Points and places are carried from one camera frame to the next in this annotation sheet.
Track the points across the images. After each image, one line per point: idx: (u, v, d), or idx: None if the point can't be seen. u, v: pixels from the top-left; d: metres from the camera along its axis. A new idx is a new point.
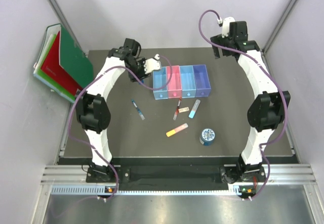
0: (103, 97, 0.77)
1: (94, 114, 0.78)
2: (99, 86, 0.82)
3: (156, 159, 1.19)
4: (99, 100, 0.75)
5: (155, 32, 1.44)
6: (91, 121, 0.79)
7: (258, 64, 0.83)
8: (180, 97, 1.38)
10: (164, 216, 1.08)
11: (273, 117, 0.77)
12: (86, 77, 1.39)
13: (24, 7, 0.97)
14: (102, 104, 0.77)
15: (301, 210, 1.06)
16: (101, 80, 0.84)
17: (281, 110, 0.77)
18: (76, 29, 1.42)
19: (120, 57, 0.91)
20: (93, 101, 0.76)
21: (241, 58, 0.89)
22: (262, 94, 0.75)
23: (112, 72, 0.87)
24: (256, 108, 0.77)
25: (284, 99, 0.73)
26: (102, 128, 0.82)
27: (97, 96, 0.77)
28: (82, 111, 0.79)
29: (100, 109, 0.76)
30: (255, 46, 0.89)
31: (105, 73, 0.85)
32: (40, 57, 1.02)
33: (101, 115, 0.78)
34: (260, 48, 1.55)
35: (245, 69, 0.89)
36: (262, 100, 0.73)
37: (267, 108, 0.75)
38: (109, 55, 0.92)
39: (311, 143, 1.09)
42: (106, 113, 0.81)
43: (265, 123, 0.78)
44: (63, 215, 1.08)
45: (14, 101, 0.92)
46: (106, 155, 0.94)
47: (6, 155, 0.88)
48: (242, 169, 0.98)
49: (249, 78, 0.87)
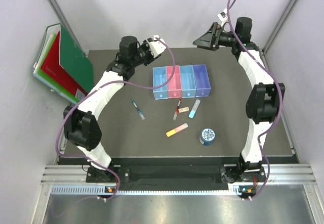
0: (93, 116, 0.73)
1: (83, 133, 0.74)
2: (91, 102, 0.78)
3: (157, 159, 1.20)
4: (89, 118, 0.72)
5: (155, 32, 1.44)
6: (79, 139, 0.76)
7: (255, 60, 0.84)
8: (180, 97, 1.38)
10: (164, 216, 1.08)
11: (269, 109, 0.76)
12: (86, 78, 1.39)
13: (24, 7, 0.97)
14: (91, 123, 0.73)
15: (301, 210, 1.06)
16: (94, 96, 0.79)
17: (277, 102, 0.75)
18: (76, 29, 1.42)
19: (118, 73, 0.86)
20: (82, 119, 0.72)
21: (241, 57, 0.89)
22: (259, 85, 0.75)
23: (107, 88, 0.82)
24: (253, 98, 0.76)
25: (280, 89, 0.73)
26: (91, 146, 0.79)
27: (87, 114, 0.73)
28: (69, 128, 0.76)
29: (88, 129, 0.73)
30: (254, 46, 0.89)
31: (99, 89, 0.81)
32: (40, 56, 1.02)
33: (90, 134, 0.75)
34: (260, 48, 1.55)
35: (243, 66, 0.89)
36: (258, 90, 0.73)
37: (262, 99, 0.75)
38: (107, 70, 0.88)
39: (311, 143, 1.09)
42: (95, 131, 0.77)
43: (261, 115, 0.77)
44: (63, 215, 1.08)
45: (13, 101, 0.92)
46: (104, 161, 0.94)
47: (6, 155, 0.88)
48: (242, 169, 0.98)
49: (248, 75, 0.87)
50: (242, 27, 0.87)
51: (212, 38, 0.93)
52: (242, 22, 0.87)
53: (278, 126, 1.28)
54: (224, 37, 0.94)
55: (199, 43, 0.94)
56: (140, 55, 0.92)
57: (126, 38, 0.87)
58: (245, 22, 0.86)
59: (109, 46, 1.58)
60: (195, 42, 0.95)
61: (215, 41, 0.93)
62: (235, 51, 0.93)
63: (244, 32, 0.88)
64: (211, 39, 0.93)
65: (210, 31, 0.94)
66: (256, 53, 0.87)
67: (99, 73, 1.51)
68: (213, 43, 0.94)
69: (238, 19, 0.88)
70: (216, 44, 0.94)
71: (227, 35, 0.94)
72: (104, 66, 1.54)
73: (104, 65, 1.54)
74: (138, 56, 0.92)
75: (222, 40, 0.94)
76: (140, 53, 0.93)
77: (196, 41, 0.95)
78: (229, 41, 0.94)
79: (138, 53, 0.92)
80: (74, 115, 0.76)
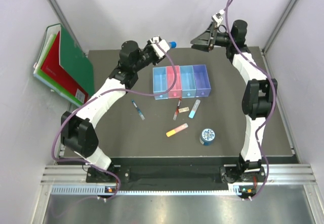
0: (90, 124, 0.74)
1: (79, 140, 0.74)
2: (90, 109, 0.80)
3: (157, 159, 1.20)
4: (86, 126, 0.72)
5: (155, 32, 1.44)
6: (75, 145, 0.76)
7: (248, 60, 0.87)
8: (180, 97, 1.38)
10: (164, 216, 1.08)
11: (264, 104, 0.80)
12: (86, 78, 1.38)
13: (24, 7, 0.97)
14: (88, 130, 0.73)
15: (301, 210, 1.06)
16: (94, 103, 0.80)
17: (271, 97, 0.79)
18: (76, 29, 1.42)
19: (121, 82, 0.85)
20: (80, 125, 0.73)
21: (235, 59, 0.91)
22: (252, 81, 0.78)
23: (108, 95, 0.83)
24: (248, 95, 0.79)
25: (273, 85, 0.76)
26: (86, 154, 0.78)
27: (85, 121, 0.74)
28: (66, 133, 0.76)
29: (85, 136, 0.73)
30: (246, 49, 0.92)
31: (100, 96, 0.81)
32: (40, 56, 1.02)
33: (85, 141, 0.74)
34: (260, 48, 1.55)
35: (238, 68, 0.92)
36: (252, 86, 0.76)
37: (256, 95, 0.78)
38: (110, 77, 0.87)
39: (311, 143, 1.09)
42: (91, 139, 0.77)
43: (257, 110, 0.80)
44: (63, 215, 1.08)
45: (13, 100, 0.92)
46: (103, 163, 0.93)
47: (6, 155, 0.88)
48: (242, 169, 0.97)
49: (242, 74, 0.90)
50: (237, 33, 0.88)
51: (210, 37, 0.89)
52: (238, 28, 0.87)
53: (278, 125, 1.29)
54: (220, 38, 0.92)
55: (196, 42, 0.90)
56: (144, 57, 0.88)
57: (126, 43, 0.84)
58: (240, 28, 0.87)
59: (110, 46, 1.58)
60: (192, 41, 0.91)
61: (213, 40, 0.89)
62: (228, 55, 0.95)
63: (239, 37, 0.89)
64: (209, 38, 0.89)
65: (208, 30, 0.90)
66: (248, 54, 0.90)
67: (100, 73, 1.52)
68: (210, 42, 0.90)
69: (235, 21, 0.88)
70: (213, 43, 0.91)
71: (222, 35, 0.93)
72: (105, 66, 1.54)
73: (104, 65, 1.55)
74: (141, 60, 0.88)
75: (218, 40, 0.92)
76: (144, 56, 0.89)
77: (193, 40, 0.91)
78: (225, 42, 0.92)
79: (141, 56, 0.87)
80: (72, 121, 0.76)
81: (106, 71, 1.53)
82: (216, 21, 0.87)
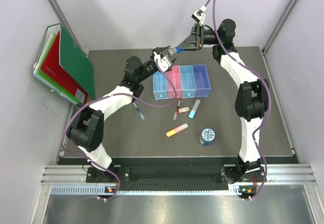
0: (102, 114, 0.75)
1: (88, 131, 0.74)
2: (100, 105, 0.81)
3: (157, 159, 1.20)
4: (97, 116, 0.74)
5: (155, 31, 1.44)
6: (81, 137, 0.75)
7: (237, 61, 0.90)
8: (180, 97, 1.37)
10: (164, 216, 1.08)
11: (257, 105, 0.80)
12: (86, 78, 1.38)
13: (24, 7, 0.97)
14: (98, 121, 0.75)
15: (301, 210, 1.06)
16: (105, 100, 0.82)
17: (264, 96, 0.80)
18: (76, 29, 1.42)
19: (130, 90, 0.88)
20: (92, 115, 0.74)
21: (223, 59, 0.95)
22: (244, 83, 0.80)
23: (119, 96, 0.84)
24: (241, 97, 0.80)
25: (265, 85, 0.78)
26: (91, 147, 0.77)
27: (97, 112, 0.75)
28: (75, 124, 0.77)
29: (95, 127, 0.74)
30: (233, 49, 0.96)
31: (112, 95, 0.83)
32: (40, 57, 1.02)
33: (94, 133, 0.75)
34: (260, 48, 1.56)
35: (226, 68, 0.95)
36: (245, 88, 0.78)
37: (250, 96, 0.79)
38: (120, 84, 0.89)
39: (312, 143, 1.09)
42: (98, 133, 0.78)
43: (252, 112, 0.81)
44: (63, 215, 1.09)
45: (13, 100, 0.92)
46: (104, 162, 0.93)
47: (6, 156, 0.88)
48: (242, 170, 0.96)
49: (232, 76, 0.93)
50: (225, 36, 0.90)
51: (197, 39, 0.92)
52: (226, 31, 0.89)
53: (278, 125, 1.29)
54: (207, 36, 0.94)
55: (184, 47, 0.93)
56: (147, 70, 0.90)
57: (130, 59, 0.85)
58: (228, 31, 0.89)
59: (110, 46, 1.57)
60: (178, 46, 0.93)
61: (201, 40, 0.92)
62: (215, 55, 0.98)
63: (227, 40, 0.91)
64: (197, 40, 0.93)
65: (194, 32, 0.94)
66: (235, 54, 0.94)
67: (100, 73, 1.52)
68: (200, 43, 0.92)
69: (223, 20, 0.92)
70: (202, 44, 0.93)
71: (209, 33, 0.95)
72: (105, 66, 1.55)
73: (105, 65, 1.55)
74: (145, 72, 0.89)
75: (206, 39, 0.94)
76: (148, 68, 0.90)
77: (180, 45, 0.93)
78: (212, 40, 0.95)
79: (145, 69, 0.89)
80: (83, 113, 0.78)
81: (106, 71, 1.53)
82: (199, 18, 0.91)
